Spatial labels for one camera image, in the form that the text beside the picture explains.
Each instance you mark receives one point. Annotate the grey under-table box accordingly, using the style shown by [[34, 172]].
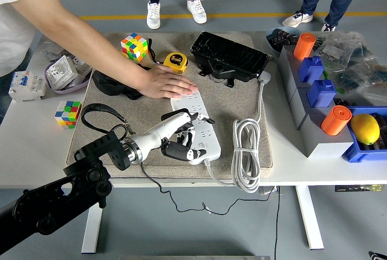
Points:
[[267, 190]]

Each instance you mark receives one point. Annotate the light blue bowl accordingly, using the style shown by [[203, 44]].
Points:
[[279, 37]]

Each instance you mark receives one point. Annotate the white wall socket panel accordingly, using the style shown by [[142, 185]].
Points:
[[83, 63], [62, 72]]

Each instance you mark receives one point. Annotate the white power strip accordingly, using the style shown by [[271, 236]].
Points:
[[208, 139]]

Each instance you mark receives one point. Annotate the white circuit breaker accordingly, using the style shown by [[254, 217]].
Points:
[[25, 86]]

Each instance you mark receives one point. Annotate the green plastic piece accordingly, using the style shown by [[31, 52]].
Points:
[[326, 75]]

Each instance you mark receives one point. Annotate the colourful puzzle cube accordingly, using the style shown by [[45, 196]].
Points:
[[68, 113], [133, 46]]

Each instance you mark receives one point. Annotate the orange cylinder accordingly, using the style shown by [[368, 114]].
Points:
[[303, 46], [335, 121]]

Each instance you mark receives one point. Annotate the black fabric pouch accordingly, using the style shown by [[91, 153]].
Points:
[[106, 83]]

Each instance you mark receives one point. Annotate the grey-brown mat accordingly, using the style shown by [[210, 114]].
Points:
[[229, 105]]

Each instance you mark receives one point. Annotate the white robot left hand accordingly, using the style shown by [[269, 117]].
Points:
[[163, 130]]

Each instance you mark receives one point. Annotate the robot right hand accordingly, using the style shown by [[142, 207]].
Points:
[[377, 257]]

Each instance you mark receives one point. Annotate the grey block holder box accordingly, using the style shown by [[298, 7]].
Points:
[[317, 142]]

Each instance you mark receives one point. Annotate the white table leg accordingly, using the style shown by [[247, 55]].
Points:
[[92, 229], [310, 220]]

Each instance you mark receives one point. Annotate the clear bags of parts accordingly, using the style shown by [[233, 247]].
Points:
[[362, 69]]

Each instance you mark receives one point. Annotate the blue plastic bin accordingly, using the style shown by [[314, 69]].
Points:
[[353, 154]]

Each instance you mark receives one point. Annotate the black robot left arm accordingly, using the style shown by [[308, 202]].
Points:
[[60, 196]]

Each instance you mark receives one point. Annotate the black table control panel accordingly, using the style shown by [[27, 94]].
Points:
[[347, 188]]

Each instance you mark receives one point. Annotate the yellow lemon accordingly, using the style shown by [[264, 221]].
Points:
[[364, 128]]

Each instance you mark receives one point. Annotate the person's right hand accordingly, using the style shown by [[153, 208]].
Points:
[[163, 83]]

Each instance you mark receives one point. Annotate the clear bag of screws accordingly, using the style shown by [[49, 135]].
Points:
[[56, 50]]

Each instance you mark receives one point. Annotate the purple bowl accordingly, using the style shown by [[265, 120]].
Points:
[[65, 92]]

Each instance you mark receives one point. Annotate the blue block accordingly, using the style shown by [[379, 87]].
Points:
[[322, 93], [311, 69]]

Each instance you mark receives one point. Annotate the person's right forearm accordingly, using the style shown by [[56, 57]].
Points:
[[90, 39]]

